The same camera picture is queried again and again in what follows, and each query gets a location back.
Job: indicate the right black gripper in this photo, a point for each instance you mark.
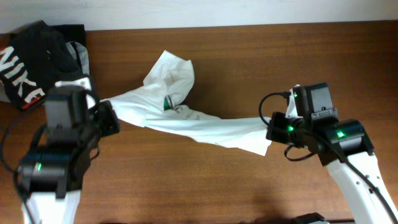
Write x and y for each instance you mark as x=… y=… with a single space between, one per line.
x=278 y=136

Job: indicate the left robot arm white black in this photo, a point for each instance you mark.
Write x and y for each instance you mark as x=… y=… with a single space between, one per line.
x=49 y=177

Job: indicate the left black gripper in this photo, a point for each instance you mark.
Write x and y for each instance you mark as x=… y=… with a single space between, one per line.
x=106 y=109

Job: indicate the white t-shirt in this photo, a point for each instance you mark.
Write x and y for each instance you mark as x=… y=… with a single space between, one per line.
x=158 y=104

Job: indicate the black shirt with white lettering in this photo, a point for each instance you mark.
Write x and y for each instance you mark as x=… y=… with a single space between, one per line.
x=36 y=58

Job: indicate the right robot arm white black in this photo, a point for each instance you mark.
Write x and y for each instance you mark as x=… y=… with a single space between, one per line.
x=311 y=122

